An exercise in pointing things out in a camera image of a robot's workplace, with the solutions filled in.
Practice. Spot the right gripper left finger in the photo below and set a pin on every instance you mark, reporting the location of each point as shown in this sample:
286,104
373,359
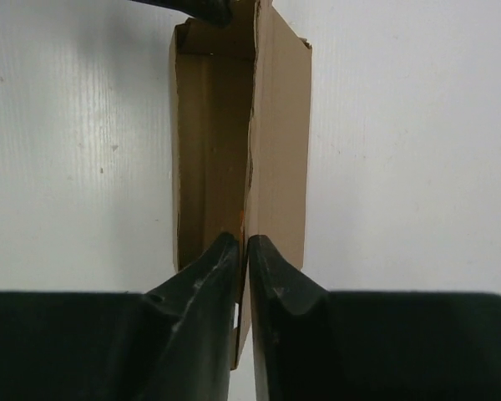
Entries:
171,343

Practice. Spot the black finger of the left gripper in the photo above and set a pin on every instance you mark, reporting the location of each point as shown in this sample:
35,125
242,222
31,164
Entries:
214,12

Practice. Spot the cardboard box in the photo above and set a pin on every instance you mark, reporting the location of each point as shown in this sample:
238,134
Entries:
240,124

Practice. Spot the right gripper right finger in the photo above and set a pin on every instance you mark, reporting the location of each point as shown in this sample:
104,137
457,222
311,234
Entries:
314,344

